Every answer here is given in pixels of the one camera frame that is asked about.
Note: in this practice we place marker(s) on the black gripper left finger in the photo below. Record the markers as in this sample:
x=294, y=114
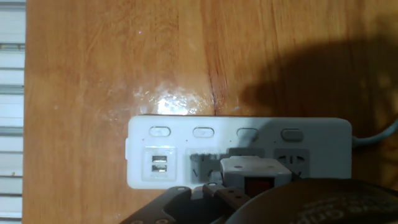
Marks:
x=174, y=208

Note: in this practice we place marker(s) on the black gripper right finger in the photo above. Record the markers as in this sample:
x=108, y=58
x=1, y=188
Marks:
x=230, y=197

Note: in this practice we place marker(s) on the white power strip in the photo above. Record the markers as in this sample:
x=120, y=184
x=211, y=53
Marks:
x=217, y=137

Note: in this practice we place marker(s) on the brown wooden board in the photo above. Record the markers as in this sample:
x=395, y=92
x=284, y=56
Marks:
x=93, y=62

